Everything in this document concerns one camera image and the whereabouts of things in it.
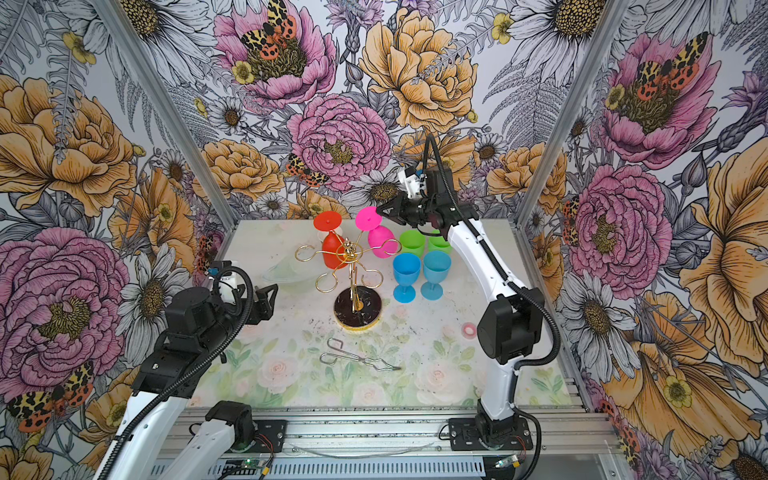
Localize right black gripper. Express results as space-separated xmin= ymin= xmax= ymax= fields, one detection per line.
xmin=375 ymin=189 xmax=437 ymax=229

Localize green wine glass front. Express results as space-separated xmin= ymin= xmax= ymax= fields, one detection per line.
xmin=399 ymin=230 xmax=426 ymax=258

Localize green wine glass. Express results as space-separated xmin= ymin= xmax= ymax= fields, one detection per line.
xmin=399 ymin=230 xmax=426 ymax=258
xmin=427 ymin=234 xmax=452 ymax=255

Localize pink wine glass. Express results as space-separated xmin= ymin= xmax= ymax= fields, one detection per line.
xmin=355 ymin=206 xmax=400 ymax=259

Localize blue wine glass front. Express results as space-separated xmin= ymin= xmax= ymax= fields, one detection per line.
xmin=393 ymin=253 xmax=421 ymax=304

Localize blue wine glass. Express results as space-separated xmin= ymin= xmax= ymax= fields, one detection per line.
xmin=393 ymin=253 xmax=421 ymax=304
xmin=420 ymin=251 xmax=452 ymax=301

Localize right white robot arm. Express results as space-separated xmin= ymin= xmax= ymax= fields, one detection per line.
xmin=377 ymin=134 xmax=562 ymax=447

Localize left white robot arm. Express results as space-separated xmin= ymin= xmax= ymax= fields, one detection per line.
xmin=95 ymin=262 xmax=279 ymax=479

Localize red wine glass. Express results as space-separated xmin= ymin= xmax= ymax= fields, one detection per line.
xmin=313 ymin=211 xmax=344 ymax=270

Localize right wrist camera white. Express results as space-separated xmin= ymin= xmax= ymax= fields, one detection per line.
xmin=397 ymin=167 xmax=427 ymax=200

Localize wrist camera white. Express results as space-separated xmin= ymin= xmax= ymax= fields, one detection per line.
xmin=397 ymin=167 xmax=427 ymax=200
xmin=207 ymin=260 xmax=239 ymax=306

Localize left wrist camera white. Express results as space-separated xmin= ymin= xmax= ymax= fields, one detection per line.
xmin=207 ymin=260 xmax=239 ymax=306

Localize gold wire glass rack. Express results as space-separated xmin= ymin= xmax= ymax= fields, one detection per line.
xmin=294 ymin=236 xmax=384 ymax=332

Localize metal wire tongs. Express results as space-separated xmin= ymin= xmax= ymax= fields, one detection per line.
xmin=319 ymin=338 xmax=401 ymax=372

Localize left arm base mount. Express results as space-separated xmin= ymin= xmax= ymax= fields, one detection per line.
xmin=230 ymin=420 xmax=288 ymax=454

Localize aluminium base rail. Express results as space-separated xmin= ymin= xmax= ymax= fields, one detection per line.
xmin=155 ymin=404 xmax=607 ymax=480

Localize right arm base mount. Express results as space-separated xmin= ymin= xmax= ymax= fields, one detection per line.
xmin=448 ymin=415 xmax=534 ymax=452

